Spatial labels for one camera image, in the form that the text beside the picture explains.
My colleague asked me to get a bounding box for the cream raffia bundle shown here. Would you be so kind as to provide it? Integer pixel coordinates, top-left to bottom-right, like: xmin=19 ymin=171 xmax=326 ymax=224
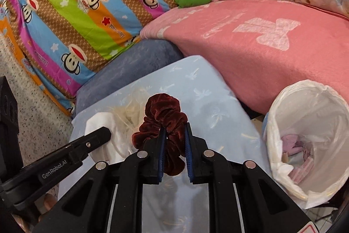
xmin=108 ymin=87 xmax=147 ymax=136

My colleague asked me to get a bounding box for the blue-grey cushion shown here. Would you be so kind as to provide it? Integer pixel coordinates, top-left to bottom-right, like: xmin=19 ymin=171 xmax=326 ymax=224
xmin=76 ymin=39 xmax=185 ymax=119

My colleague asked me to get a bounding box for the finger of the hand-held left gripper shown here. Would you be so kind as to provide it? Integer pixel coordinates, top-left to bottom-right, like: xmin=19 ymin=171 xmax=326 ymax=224
xmin=67 ymin=126 xmax=112 ymax=166

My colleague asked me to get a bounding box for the person's left hand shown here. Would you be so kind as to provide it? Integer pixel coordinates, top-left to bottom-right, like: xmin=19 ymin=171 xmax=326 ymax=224
xmin=38 ymin=193 xmax=59 ymax=223

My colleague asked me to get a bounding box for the dark red velvet scrunchie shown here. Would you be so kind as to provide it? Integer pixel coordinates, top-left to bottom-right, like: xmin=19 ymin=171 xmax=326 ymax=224
xmin=132 ymin=93 xmax=188 ymax=176

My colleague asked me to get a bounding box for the pink blanket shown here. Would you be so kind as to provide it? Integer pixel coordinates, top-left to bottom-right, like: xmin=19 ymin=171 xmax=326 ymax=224
xmin=140 ymin=0 xmax=349 ymax=117

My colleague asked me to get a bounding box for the striped monkey print pillow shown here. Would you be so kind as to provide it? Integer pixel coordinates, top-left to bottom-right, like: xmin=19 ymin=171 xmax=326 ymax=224
xmin=0 ymin=0 xmax=180 ymax=117

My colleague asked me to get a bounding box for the light blue bin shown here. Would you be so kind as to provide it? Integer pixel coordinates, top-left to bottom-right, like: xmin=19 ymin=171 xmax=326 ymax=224
xmin=262 ymin=112 xmax=271 ymax=138

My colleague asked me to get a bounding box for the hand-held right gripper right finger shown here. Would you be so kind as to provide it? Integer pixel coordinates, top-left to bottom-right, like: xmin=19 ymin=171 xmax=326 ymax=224
xmin=184 ymin=123 xmax=313 ymax=233

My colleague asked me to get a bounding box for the white lined waste bin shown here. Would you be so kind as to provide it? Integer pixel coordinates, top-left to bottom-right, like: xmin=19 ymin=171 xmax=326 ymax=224
xmin=266 ymin=79 xmax=349 ymax=209

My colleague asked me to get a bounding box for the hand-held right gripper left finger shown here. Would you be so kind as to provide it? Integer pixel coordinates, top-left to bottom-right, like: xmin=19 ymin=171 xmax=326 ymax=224
xmin=31 ymin=125 xmax=168 ymax=233

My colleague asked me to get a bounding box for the pink striped cloth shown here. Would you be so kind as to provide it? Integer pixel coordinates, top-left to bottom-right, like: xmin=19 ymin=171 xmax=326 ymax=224
xmin=288 ymin=158 xmax=315 ymax=185

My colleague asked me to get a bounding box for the white cloth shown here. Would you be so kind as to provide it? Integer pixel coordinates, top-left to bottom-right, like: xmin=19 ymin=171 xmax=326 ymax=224
xmin=85 ymin=112 xmax=138 ymax=164

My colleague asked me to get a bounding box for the mauve cloth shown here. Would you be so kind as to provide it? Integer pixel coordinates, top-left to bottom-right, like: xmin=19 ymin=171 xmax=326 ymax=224
xmin=280 ymin=134 xmax=307 ymax=155

